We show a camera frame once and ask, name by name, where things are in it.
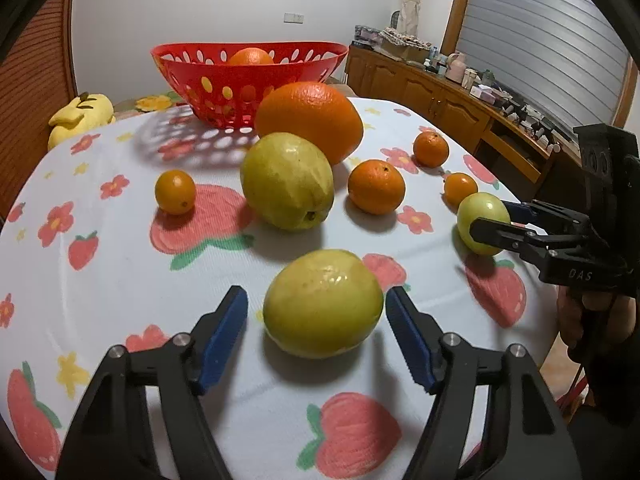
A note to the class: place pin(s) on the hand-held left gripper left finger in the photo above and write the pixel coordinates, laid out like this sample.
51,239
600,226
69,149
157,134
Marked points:
225,340

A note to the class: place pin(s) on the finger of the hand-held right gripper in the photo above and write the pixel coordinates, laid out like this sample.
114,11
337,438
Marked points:
520,210
500,235

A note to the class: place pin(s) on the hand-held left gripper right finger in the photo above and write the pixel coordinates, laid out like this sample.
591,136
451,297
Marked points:
407,340

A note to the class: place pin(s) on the small green fruit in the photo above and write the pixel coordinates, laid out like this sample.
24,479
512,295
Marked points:
480,210

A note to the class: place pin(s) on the small mandarin orange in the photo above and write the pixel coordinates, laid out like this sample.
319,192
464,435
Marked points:
431,149
459,187
175,192
376,187

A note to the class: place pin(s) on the round green guava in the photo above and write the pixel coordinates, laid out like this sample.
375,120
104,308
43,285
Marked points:
322,305

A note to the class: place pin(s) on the elongated green guava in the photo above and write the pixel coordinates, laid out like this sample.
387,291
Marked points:
285,180

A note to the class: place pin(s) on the large orange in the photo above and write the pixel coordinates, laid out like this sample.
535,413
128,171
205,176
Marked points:
310,120

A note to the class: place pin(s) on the red plastic basket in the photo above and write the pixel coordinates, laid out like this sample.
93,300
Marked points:
225,91

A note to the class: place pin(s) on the person's right hand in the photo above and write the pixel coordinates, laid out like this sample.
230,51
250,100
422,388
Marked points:
575,320

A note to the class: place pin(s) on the clutter of small items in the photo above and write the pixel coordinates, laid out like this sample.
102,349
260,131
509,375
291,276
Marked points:
515,105

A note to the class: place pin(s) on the strawberry print tablecloth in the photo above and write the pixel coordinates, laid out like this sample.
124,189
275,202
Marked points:
125,270

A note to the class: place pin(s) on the wooden cabinet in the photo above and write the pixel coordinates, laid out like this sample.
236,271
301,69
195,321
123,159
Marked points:
400,82

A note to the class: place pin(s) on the grey window blind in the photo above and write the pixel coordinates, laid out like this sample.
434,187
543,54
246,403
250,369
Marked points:
525,25

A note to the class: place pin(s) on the cardboard box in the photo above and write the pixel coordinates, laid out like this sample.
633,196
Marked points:
405,47

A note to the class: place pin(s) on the purple boxes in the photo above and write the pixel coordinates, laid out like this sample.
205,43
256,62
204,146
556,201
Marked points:
367,35

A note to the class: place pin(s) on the yellow plush toy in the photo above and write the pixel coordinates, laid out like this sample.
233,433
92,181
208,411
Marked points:
85,115

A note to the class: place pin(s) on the medium orange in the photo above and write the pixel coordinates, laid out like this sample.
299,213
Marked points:
251,56

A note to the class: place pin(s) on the wooden slatted door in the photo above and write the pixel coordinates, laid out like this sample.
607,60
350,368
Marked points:
35,85

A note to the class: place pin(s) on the wooden window frame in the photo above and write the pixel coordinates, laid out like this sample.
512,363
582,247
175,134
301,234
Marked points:
460,5

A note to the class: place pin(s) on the white wall switch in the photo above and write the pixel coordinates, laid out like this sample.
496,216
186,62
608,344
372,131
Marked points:
293,17

